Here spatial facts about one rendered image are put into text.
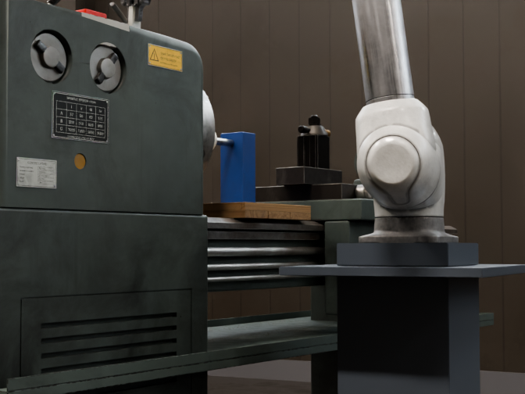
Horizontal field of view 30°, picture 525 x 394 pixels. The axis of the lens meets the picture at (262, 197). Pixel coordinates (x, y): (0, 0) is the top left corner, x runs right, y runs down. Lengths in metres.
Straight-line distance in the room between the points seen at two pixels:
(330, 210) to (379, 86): 0.82
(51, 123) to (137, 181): 0.26
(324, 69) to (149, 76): 3.80
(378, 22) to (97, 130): 0.61
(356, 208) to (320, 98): 3.16
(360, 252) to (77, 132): 0.66
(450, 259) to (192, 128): 0.64
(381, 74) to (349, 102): 3.76
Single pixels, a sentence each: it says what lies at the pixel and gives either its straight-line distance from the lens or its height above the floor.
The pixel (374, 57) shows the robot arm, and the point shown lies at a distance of 2.03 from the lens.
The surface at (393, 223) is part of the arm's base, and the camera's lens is 2.16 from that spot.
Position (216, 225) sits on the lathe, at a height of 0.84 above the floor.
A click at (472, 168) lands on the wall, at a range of 5.50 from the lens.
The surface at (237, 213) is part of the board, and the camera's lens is 2.49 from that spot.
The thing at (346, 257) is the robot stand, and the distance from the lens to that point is 2.15.
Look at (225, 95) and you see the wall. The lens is 6.14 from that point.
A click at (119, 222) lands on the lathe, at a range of 2.02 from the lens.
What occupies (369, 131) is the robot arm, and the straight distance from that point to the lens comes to 1.97.
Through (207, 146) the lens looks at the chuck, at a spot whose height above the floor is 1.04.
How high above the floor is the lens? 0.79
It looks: 3 degrees up
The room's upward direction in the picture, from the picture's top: straight up
